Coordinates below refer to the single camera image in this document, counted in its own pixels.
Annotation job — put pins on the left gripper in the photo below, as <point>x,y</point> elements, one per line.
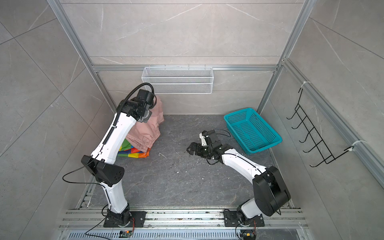
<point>149,112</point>

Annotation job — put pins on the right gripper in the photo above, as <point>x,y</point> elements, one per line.
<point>199,146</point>

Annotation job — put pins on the pink shorts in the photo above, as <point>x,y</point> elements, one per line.
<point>142,136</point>

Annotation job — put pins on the rainbow striped shorts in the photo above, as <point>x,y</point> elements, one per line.
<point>127,150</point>

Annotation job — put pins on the teal plastic basket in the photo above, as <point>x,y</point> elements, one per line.
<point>251,131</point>

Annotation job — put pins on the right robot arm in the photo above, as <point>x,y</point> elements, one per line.
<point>270,190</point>

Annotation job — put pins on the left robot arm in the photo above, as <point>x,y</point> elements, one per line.
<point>101,162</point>

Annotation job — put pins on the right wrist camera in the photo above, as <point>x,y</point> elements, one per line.
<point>210,139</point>

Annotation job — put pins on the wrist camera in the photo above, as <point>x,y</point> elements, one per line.
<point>210,139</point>
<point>146,99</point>

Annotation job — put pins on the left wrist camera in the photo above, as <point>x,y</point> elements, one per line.
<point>146,99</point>

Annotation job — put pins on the white wire wall basket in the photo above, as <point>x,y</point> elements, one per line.
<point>179,80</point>

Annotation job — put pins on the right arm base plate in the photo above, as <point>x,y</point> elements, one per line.
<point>234,218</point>

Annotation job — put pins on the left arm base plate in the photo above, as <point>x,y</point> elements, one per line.
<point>125,219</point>

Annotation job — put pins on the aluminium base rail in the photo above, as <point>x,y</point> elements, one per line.
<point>178,223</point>

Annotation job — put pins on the black wire hook rack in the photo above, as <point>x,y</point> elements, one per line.
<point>314,136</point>

